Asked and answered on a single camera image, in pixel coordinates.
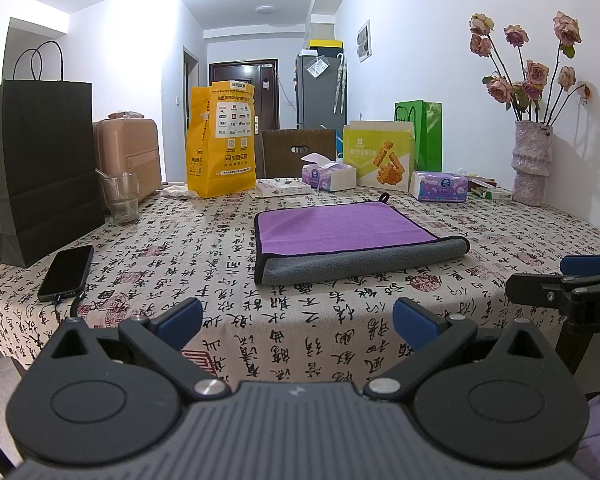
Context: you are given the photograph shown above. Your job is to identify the grey refrigerator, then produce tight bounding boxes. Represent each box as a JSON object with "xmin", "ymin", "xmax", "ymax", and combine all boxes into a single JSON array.
[{"xmin": 294, "ymin": 49, "xmax": 347, "ymax": 131}]

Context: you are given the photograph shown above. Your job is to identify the wall picture frame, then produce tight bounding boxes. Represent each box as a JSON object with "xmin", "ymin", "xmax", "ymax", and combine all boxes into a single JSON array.
[{"xmin": 356, "ymin": 21, "xmax": 372, "ymax": 62}]

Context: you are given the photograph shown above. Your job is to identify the flat white box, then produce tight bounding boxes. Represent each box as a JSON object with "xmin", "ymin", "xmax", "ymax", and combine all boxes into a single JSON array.
[{"xmin": 248, "ymin": 178, "xmax": 313, "ymax": 198}]

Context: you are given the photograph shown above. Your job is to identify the purple tissue pack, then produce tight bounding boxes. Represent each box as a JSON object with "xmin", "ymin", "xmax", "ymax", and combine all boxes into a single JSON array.
[{"xmin": 410, "ymin": 171, "xmax": 468, "ymax": 203}]

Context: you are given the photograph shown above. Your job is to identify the black paper shopping bag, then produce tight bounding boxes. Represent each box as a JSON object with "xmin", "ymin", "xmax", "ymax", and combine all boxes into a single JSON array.
[{"xmin": 0, "ymin": 40, "xmax": 106, "ymax": 269}]

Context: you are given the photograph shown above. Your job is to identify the speckled ceramic vase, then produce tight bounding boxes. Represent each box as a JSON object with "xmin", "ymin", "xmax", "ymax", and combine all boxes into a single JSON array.
[{"xmin": 510, "ymin": 120, "xmax": 553, "ymax": 207}]

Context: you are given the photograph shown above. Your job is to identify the green snack box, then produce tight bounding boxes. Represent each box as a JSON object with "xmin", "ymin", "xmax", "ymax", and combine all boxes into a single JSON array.
[{"xmin": 343, "ymin": 120, "xmax": 415, "ymax": 192}]

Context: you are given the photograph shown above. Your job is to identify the rose gold suitcase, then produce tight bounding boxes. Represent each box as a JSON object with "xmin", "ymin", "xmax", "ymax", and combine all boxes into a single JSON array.
[{"xmin": 93, "ymin": 112, "xmax": 161, "ymax": 200}]

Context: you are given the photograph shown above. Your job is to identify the purple and grey towel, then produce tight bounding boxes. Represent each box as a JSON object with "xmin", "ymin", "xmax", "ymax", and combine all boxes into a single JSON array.
[{"xmin": 254, "ymin": 193, "xmax": 470, "ymax": 285}]

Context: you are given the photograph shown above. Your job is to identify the green gift bag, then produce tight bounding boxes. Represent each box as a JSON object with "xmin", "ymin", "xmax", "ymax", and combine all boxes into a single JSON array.
[{"xmin": 394, "ymin": 100, "xmax": 442, "ymax": 172}]

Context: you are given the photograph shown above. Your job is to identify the open white tissue box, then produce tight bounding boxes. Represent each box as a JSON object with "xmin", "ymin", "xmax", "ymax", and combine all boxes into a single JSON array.
[{"xmin": 301, "ymin": 153, "xmax": 358, "ymax": 192}]

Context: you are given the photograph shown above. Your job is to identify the yellow black box on fridge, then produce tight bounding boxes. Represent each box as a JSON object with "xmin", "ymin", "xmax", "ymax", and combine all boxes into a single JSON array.
[{"xmin": 309, "ymin": 39, "xmax": 343, "ymax": 58}]

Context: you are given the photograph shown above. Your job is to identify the small red green box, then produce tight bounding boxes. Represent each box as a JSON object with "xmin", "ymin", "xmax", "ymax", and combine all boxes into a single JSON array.
[{"xmin": 468, "ymin": 177, "xmax": 513, "ymax": 200}]

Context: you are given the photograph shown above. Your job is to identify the black phone cable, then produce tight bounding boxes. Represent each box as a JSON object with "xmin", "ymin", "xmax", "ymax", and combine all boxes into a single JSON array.
[{"xmin": 52, "ymin": 291, "xmax": 88, "ymax": 321}]

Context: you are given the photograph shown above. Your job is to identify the dried pink roses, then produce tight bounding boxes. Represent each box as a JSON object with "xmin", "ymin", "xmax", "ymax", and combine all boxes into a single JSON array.
[{"xmin": 468, "ymin": 11, "xmax": 593, "ymax": 127}]

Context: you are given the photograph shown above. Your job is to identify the calligraphy print tablecloth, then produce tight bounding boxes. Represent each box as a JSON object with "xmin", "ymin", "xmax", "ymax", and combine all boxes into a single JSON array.
[{"xmin": 0, "ymin": 176, "xmax": 600, "ymax": 391}]

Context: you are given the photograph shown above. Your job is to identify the dark brown entrance door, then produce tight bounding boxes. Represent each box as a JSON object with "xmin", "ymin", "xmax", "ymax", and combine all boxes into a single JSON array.
[{"xmin": 209, "ymin": 60, "xmax": 279, "ymax": 130}]

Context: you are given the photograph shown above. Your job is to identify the black smartphone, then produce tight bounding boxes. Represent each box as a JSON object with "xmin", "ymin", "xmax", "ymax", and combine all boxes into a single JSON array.
[{"xmin": 38, "ymin": 245, "xmax": 94, "ymax": 302}]

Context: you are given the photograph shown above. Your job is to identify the yellow paper bag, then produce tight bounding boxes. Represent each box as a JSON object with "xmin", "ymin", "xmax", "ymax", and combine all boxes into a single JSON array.
[{"xmin": 186, "ymin": 80, "xmax": 257, "ymax": 198}]

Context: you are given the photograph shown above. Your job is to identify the clear drinking glass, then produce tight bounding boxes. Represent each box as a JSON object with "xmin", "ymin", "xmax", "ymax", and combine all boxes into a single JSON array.
[{"xmin": 95, "ymin": 168, "xmax": 140, "ymax": 224}]

